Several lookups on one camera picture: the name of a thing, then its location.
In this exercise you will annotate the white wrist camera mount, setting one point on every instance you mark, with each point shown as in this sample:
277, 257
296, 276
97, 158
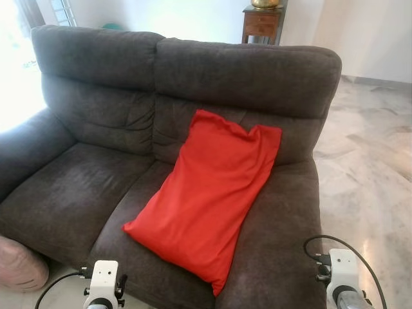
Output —
104, 280
342, 270

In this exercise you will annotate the grey window frame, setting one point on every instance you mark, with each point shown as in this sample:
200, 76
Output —
62, 11

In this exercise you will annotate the pink pillow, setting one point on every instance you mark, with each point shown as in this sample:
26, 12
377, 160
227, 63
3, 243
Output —
19, 267

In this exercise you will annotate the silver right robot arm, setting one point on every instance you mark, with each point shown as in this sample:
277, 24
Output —
353, 301

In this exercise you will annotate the red pillow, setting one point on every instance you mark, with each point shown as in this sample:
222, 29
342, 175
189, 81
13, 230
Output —
206, 193

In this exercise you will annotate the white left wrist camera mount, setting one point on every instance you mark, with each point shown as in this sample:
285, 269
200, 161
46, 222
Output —
104, 280

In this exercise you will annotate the dark grey fabric sofa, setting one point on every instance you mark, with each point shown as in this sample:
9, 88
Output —
84, 187

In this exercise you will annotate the brown wooden side table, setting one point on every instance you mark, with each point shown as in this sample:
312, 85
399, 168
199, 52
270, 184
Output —
261, 24

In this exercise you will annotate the brass pot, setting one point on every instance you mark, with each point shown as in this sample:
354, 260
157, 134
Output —
264, 4

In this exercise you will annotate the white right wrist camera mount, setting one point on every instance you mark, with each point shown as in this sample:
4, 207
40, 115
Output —
342, 270

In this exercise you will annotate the teal ball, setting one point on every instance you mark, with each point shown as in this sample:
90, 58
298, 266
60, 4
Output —
112, 27

